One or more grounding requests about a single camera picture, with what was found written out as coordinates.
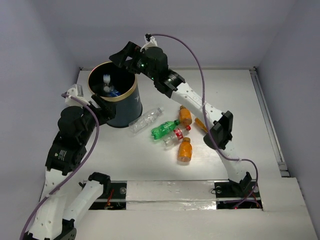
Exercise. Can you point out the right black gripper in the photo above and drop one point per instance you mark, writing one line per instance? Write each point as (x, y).
(120, 56)

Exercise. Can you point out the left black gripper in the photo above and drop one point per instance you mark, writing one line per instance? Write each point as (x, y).
(100, 107)

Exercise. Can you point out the clear bottle blue label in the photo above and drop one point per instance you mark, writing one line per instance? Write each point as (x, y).
(111, 91)

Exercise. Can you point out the clear plastic bottle unlabelled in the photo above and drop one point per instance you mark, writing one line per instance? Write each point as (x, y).
(107, 80)

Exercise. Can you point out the clear plastic bottle white cap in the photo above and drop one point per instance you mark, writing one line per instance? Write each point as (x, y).
(145, 120)

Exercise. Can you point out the large orange bottle blue label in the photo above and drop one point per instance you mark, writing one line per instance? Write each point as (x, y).
(200, 125)

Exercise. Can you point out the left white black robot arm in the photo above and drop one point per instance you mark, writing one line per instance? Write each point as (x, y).
(78, 131)

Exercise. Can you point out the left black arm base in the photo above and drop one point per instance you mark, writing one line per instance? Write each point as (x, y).
(114, 200)

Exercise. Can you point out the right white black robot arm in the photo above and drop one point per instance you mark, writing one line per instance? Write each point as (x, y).
(152, 62)

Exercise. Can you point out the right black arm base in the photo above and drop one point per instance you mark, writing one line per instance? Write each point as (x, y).
(226, 198)

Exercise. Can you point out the dark bin with gold rim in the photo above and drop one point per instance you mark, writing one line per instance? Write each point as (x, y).
(127, 103)

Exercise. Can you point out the green plastic bottle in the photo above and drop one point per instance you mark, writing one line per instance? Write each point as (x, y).
(164, 129)

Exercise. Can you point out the clear bottle red label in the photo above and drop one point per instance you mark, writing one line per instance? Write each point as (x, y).
(176, 136)

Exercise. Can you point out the small orange bottle upper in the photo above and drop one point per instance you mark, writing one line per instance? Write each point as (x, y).
(184, 116)

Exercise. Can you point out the small orange bottle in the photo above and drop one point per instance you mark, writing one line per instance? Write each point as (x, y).
(185, 150)
(184, 116)

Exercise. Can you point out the small orange bottle lower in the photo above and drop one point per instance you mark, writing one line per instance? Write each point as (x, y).
(185, 150)

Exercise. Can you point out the silver foil strip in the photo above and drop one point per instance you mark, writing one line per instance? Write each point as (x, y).
(184, 195)

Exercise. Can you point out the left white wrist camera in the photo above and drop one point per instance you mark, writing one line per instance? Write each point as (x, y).
(75, 91)

